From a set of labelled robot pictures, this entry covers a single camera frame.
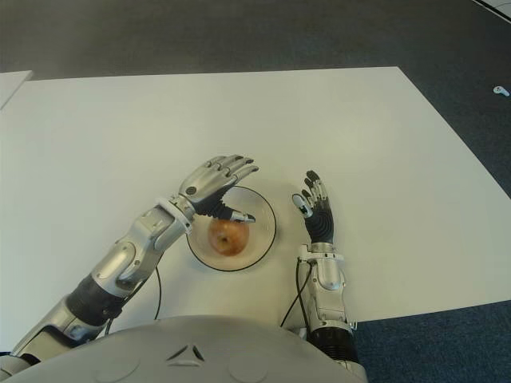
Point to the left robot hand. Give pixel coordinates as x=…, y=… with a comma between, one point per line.
x=207, y=183

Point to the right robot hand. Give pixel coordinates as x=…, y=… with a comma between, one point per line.
x=321, y=223

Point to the red yellow apple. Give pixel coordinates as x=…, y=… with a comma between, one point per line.
x=227, y=239

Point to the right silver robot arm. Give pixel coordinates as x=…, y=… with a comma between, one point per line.
x=327, y=275

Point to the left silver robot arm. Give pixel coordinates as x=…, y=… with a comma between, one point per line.
x=131, y=247

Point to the white plate black rim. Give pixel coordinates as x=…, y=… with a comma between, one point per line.
x=261, y=239

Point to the grey robot torso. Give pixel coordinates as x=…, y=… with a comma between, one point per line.
x=199, y=351

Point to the small white floor object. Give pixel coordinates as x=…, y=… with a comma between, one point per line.
x=501, y=91

